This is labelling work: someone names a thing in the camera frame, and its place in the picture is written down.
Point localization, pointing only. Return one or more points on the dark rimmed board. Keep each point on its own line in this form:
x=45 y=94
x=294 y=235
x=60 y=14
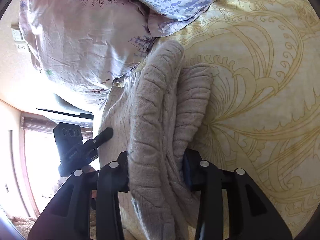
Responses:
x=70 y=107

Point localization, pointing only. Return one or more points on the yellow patterned bedsheet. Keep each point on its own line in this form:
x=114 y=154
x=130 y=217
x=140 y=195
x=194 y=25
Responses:
x=262 y=80

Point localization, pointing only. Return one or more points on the beige shaggy rug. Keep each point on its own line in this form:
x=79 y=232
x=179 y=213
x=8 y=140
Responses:
x=23 y=226

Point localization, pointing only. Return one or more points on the brown window blind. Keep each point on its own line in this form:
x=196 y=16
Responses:
x=37 y=125

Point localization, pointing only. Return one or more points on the window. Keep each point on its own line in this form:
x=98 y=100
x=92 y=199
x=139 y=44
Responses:
x=40 y=167

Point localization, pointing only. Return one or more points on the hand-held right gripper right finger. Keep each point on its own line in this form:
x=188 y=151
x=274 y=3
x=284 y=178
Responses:
x=189 y=173

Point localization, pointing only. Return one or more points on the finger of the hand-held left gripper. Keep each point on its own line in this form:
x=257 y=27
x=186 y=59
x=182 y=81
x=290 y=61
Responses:
x=103 y=135

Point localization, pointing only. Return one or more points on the pink floral pillow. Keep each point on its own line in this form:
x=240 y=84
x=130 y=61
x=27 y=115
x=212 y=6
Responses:
x=75 y=42

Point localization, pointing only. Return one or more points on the white wall socket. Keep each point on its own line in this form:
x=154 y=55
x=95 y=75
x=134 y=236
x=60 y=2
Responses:
x=17 y=35
x=22 y=47

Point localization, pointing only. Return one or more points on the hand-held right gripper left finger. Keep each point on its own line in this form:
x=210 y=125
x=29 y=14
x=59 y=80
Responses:
x=120 y=175

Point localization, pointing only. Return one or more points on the white pillow with purple flowers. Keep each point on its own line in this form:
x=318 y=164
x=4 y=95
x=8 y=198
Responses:
x=175 y=2

